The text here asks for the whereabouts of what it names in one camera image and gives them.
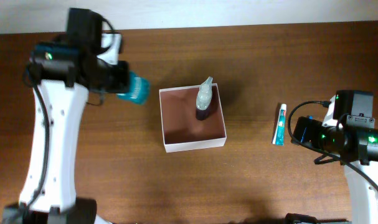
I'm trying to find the teal mouthwash bottle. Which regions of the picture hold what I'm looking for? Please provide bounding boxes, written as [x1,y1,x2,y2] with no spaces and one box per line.
[116,71,150,105]

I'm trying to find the purple spray bottle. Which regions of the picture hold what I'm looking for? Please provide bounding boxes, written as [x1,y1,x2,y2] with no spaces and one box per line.
[196,77,213,121]

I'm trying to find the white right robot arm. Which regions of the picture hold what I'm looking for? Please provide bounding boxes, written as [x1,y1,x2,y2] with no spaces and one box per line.
[292,116,378,224]

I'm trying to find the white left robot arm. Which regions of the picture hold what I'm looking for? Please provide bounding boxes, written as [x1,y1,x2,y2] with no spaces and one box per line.
[2,41,136,223]

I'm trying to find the teal toothpaste tube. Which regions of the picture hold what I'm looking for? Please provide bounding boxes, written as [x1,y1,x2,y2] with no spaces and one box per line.
[272,104,286,146]

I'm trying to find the white cardboard box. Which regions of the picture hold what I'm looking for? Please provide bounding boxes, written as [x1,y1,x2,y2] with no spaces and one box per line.
[159,83,227,152]

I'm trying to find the black base at bottom edge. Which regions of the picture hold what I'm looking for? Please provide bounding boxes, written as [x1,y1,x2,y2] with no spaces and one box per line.
[283,213,352,224]

